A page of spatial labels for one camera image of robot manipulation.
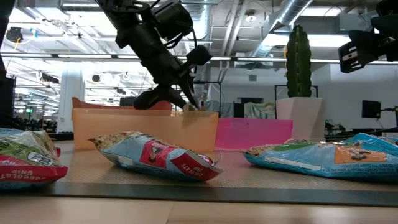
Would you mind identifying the silver spiral ventilation duct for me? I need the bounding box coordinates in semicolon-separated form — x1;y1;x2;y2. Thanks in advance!
248;0;314;58
183;0;214;82

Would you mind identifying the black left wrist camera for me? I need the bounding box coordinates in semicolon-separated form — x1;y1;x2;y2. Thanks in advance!
152;0;194;42

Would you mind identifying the translucent orange bin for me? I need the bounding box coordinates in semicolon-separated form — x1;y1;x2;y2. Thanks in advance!
71;107;220;154

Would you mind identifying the long ceiling light strip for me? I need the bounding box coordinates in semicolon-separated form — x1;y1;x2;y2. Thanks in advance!
0;52;398;65

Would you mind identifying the black equipment table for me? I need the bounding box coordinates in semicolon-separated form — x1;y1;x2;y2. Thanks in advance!
324;119;398;141

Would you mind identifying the dark computer monitor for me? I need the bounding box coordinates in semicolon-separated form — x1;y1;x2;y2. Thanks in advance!
119;96;137;107

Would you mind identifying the black panel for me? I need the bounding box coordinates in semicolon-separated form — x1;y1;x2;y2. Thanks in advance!
0;76;16;129

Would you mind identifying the translucent pink bin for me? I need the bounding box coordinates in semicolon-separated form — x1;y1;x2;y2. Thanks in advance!
214;117;294;151

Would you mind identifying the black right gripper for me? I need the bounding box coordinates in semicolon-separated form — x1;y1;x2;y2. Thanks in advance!
338;29;398;74

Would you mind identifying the white building column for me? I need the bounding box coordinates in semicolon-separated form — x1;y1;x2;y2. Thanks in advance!
57;68;85;134

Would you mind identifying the green cactus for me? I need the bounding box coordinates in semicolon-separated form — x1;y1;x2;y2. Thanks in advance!
285;24;313;98

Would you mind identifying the black monitor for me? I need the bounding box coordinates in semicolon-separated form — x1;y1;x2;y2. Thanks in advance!
361;100;382;119

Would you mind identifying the white planter pot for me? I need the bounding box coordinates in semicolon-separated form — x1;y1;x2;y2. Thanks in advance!
275;96;327;141

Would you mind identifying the red chocolate chip granola bar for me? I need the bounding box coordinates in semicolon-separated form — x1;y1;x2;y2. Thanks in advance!
88;131;224;183
0;128;69;190

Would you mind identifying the opaque orange handled bin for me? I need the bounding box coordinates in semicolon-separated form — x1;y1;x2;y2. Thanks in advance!
72;96;174;111

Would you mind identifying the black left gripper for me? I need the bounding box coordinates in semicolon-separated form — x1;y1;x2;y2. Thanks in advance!
114;17;213;111

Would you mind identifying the pale cloth cover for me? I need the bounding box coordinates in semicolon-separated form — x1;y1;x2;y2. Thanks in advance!
205;100;234;118
244;101;277;120

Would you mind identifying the clear mat with black border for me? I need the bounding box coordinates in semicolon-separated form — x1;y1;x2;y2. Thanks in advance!
0;139;398;208

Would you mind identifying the blue orange granola bar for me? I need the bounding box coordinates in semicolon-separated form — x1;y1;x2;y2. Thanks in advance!
242;139;398;184

